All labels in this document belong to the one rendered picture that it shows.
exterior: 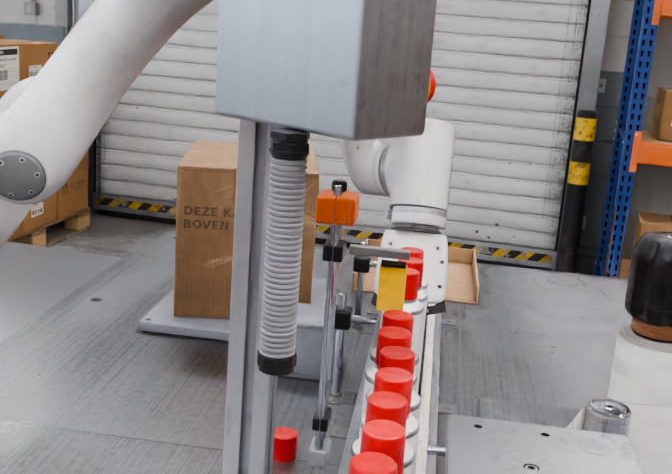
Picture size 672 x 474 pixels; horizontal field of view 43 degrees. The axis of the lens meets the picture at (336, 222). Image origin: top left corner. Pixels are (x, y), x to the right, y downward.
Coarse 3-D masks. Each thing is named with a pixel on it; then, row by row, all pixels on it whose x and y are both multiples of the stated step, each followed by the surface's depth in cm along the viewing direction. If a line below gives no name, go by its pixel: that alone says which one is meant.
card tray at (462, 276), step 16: (368, 240) 207; (448, 256) 205; (464, 256) 204; (368, 272) 192; (448, 272) 196; (464, 272) 197; (352, 288) 179; (368, 288) 180; (448, 288) 184; (464, 288) 185
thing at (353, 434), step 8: (376, 328) 120; (376, 336) 117; (376, 344) 114; (368, 360) 108; (360, 392) 99; (360, 400) 97; (360, 408) 95; (352, 416) 93; (360, 416) 93; (352, 424) 91; (352, 432) 89; (352, 440) 87; (344, 448) 86; (344, 456) 84; (344, 464) 82; (344, 472) 81
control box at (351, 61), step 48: (240, 0) 73; (288, 0) 69; (336, 0) 66; (384, 0) 66; (432, 0) 70; (240, 48) 74; (288, 48) 70; (336, 48) 66; (384, 48) 67; (240, 96) 75; (288, 96) 71; (336, 96) 67; (384, 96) 68
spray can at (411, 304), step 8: (408, 272) 104; (416, 272) 104; (408, 280) 103; (416, 280) 104; (408, 288) 104; (416, 288) 104; (408, 296) 104; (416, 296) 105; (408, 304) 104; (416, 304) 105; (416, 312) 104; (416, 320) 104; (416, 328) 105; (416, 336) 105; (416, 344) 105; (416, 352) 106
